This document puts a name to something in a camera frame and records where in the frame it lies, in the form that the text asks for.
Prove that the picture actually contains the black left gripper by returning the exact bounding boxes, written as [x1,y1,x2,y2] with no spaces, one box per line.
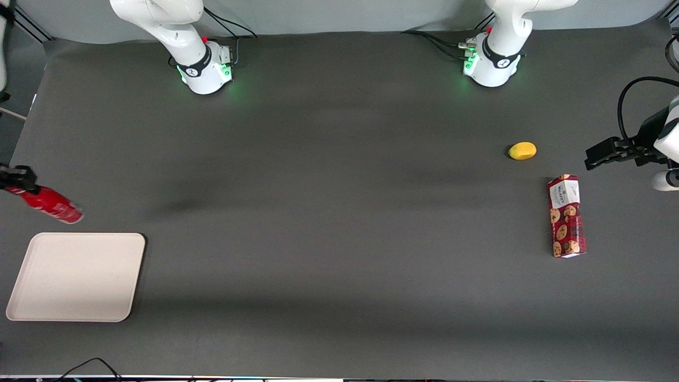
[585,105,672,171]

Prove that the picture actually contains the red coke bottle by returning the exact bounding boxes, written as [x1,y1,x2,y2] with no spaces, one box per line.
[4,185,85,225]

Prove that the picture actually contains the beige plastic tray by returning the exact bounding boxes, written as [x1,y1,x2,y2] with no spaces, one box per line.
[5,232,146,323]

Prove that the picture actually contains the red cookie box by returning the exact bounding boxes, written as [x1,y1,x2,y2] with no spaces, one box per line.
[547,173,588,259]

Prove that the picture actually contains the yellow lemon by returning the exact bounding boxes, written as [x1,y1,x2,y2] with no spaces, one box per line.
[508,141,537,161]

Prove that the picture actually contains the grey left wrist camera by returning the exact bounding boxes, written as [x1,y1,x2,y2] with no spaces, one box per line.
[651,169,679,192]

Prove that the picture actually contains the black looped gripper cable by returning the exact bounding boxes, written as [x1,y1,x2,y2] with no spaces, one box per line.
[616,76,679,145]

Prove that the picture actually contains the thin black table edge cable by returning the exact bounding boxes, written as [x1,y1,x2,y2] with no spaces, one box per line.
[52,357,124,382]

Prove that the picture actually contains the black left arm base cable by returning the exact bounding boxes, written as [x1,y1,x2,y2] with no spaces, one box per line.
[399,29,476,61]

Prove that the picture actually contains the black arm base cable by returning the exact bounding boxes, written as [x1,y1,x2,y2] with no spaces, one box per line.
[201,6,259,66]
[399,29,476,61]

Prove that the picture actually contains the black right arm base cable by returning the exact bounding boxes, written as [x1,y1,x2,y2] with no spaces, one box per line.
[201,6,259,66]

